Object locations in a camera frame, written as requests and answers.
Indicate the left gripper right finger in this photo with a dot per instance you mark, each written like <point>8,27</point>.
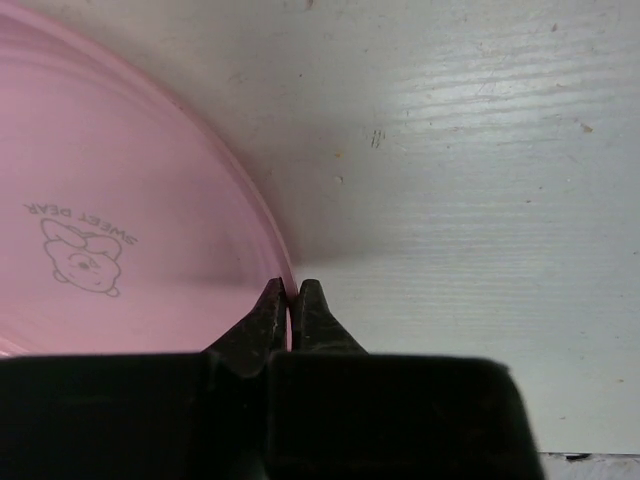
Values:
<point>315,327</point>

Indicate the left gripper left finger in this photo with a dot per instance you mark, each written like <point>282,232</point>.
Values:
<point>246,347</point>

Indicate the pink round plate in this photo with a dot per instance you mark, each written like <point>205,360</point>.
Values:
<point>126,224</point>

